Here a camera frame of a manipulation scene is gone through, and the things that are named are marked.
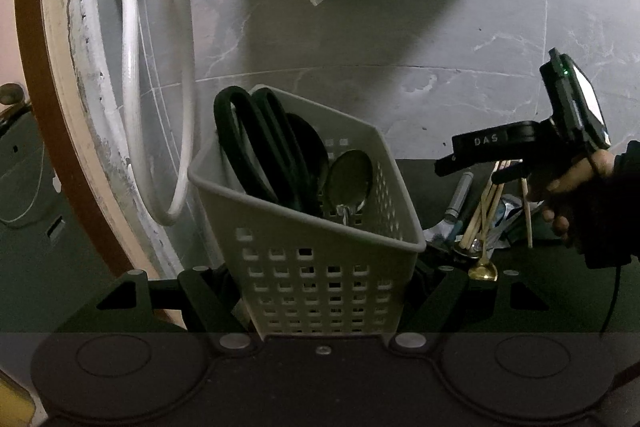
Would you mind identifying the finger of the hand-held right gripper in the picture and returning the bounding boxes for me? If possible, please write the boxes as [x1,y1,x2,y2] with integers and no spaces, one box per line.
[491,163,527,186]
[434,149,493,178]

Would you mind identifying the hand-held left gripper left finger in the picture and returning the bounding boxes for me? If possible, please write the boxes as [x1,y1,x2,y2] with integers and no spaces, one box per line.
[97,264,251,353]

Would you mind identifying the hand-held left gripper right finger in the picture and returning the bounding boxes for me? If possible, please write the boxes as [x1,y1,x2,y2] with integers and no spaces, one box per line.
[390,267,551,353]

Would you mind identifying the steel-handled peeler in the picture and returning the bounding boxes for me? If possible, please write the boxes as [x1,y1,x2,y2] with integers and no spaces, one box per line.
[424,172,474,254]

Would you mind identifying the purple-banded wooden chopstick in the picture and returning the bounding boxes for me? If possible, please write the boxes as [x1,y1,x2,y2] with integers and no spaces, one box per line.
[469,163,505,254]
[461,164,496,248]

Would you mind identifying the gold spoon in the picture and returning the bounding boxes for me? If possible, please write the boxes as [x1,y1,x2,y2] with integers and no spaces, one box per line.
[467,227,499,283]

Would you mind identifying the grey perforated utensil basket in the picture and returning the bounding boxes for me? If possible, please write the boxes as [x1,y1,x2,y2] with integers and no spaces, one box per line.
[187,84,427,337]

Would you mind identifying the silver spoon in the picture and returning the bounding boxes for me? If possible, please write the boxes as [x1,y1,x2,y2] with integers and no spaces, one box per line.
[325,149,375,225]

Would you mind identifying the black-handled scissors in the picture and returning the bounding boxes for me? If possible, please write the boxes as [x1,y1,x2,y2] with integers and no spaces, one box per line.
[213,87,311,212]

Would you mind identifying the person's right forearm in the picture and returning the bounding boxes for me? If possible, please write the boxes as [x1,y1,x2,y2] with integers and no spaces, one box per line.
[570,139,640,270]

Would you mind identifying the person's right hand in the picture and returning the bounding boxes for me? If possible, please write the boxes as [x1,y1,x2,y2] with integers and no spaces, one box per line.
[527,149,617,253]

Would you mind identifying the dark green cabinet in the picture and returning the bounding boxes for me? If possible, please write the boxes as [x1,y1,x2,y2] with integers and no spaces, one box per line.
[0,107,131,333]

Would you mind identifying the yellow object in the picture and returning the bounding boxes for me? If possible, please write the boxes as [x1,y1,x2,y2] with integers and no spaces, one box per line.
[0,369,37,427]

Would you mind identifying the dark round knob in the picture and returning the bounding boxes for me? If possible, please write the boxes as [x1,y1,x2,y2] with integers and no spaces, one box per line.
[0,82,25,108]

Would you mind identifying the black cable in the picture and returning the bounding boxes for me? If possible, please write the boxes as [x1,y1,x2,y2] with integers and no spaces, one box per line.
[600,264,623,335]

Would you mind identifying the white flexible hose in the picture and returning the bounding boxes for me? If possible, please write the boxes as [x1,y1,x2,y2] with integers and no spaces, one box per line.
[104,0,197,227]

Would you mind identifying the wooden door frame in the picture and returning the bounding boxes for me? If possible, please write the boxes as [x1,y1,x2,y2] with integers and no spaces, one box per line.
[14,0,201,333]

